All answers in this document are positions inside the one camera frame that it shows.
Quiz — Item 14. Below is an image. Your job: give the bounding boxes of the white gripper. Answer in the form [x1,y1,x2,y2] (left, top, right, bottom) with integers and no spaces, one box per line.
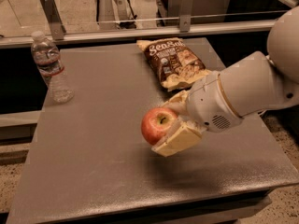
[151,71,243,157]

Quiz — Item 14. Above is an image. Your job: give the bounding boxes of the red apple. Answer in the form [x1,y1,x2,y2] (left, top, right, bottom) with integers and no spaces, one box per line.
[141,107,178,145]

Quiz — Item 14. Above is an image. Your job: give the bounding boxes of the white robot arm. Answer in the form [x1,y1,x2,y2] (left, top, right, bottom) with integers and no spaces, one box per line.
[152,7,299,157]

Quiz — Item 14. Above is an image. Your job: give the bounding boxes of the clear plastic water bottle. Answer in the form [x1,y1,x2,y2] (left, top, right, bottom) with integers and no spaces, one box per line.
[31,31,74,104]

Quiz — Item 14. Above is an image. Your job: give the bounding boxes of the brown sea salt chip bag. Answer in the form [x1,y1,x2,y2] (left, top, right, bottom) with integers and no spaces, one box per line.
[136,37,210,91]

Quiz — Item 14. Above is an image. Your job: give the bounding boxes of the right metal rail bracket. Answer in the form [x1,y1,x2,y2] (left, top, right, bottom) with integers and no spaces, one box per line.
[179,0,193,32]

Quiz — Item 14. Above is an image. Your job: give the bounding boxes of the metal rail bracket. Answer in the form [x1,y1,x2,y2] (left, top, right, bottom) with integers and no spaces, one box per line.
[39,0,66,40]
[179,0,193,32]

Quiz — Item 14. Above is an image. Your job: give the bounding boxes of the left metal rail bracket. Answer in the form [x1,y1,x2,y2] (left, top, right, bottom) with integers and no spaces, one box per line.
[39,0,66,40]

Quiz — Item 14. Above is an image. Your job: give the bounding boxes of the horizontal metal rail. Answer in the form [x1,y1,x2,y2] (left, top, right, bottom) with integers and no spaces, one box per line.
[0,19,278,49]

